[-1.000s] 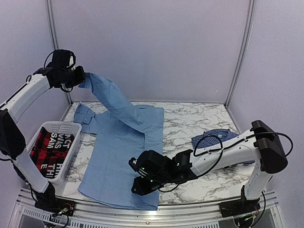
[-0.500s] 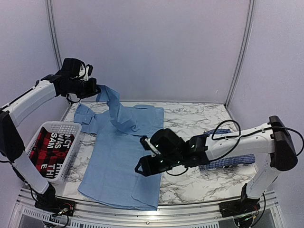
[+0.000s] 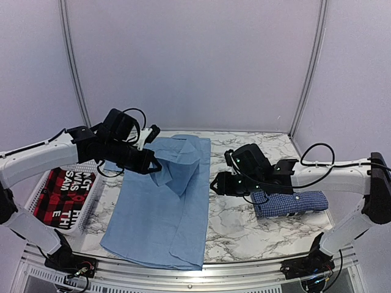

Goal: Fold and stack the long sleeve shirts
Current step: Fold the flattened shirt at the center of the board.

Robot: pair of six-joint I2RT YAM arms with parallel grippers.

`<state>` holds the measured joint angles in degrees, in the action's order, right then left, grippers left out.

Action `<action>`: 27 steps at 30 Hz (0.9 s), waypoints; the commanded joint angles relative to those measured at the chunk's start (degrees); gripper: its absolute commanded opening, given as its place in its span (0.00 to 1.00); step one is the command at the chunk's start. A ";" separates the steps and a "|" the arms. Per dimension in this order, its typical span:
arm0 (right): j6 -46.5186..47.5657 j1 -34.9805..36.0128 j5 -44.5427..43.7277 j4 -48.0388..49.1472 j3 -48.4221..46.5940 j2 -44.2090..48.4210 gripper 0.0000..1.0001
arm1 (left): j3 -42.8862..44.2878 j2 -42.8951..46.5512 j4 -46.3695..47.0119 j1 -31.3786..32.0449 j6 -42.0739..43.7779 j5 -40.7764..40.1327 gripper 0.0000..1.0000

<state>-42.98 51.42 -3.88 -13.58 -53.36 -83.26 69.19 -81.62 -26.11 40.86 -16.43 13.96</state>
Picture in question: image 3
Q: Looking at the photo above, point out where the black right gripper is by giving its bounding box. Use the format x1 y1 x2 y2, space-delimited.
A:
210 171 264 197

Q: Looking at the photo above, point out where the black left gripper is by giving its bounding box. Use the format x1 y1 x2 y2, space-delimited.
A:
104 137 161 174

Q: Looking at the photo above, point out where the light blue long sleeve shirt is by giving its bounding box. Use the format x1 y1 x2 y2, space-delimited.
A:
100 134 211 270

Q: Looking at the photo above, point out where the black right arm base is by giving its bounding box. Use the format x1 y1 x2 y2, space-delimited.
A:
280 243 335 280

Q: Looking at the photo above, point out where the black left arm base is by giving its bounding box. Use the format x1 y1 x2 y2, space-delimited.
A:
42 240 97 278

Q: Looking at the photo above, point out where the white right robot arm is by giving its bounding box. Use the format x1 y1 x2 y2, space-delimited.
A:
210 144 390 273

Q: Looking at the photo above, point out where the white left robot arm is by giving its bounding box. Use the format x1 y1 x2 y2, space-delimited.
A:
1 109 161 272

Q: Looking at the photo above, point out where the blue checked folded shirt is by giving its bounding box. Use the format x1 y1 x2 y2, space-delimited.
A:
250 191 329 218

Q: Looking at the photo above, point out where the white plastic laundry basket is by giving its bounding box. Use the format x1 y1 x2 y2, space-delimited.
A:
25 161 102 237

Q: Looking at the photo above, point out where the red black plaid shirt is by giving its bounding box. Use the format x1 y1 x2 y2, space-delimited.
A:
34 167 96 230

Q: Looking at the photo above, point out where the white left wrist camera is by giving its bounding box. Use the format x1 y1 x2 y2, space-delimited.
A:
136 125 161 151

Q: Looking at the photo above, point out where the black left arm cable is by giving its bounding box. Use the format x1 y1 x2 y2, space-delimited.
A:
45 107 147 144

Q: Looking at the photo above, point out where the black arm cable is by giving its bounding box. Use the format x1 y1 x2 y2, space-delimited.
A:
45 107 147 144
290 142 391 190

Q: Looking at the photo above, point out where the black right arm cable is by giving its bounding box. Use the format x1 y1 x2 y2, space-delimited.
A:
290 142 391 190

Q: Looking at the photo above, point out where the aluminium front frame rail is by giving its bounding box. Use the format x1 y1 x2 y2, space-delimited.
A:
12 244 367 293

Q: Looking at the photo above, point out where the right aluminium corner post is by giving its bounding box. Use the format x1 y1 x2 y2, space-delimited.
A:
288 0 329 139

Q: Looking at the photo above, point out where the aluminium corner post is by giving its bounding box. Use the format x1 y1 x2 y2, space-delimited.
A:
288 0 329 139
58 0 92 127

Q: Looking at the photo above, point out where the left aluminium corner post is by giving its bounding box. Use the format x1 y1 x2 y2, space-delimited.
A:
58 0 92 127

